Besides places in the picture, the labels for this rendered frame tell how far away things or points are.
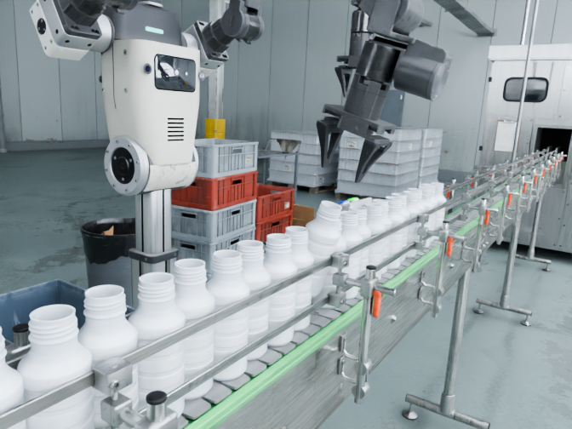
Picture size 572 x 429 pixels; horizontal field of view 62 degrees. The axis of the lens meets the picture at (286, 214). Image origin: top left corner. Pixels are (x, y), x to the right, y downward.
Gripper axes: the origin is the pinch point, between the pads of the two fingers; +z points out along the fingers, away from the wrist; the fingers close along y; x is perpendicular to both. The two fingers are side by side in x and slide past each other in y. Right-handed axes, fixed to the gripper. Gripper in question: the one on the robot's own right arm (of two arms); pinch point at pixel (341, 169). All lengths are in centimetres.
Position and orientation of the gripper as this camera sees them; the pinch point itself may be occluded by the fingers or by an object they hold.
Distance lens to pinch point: 77.4
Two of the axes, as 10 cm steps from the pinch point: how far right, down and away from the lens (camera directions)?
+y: 7.9, 4.2, -4.5
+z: -2.8, 9.0, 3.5
